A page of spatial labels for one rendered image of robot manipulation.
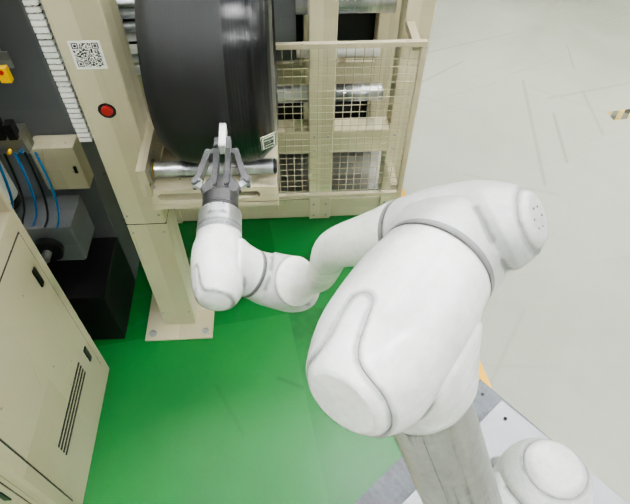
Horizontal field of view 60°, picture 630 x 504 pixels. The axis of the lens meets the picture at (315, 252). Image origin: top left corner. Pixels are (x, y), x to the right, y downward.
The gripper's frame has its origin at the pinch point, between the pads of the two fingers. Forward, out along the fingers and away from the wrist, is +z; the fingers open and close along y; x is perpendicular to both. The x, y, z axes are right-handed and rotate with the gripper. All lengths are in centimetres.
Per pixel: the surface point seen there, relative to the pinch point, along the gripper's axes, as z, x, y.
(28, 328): -24, 46, 57
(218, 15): 14.8, -20.7, -1.3
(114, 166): 19, 30, 35
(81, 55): 23.8, -4.4, 33.7
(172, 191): 8.9, 30.0, 18.1
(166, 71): 7.6, -12.7, 10.5
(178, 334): 2, 115, 33
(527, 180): 84, 127, -137
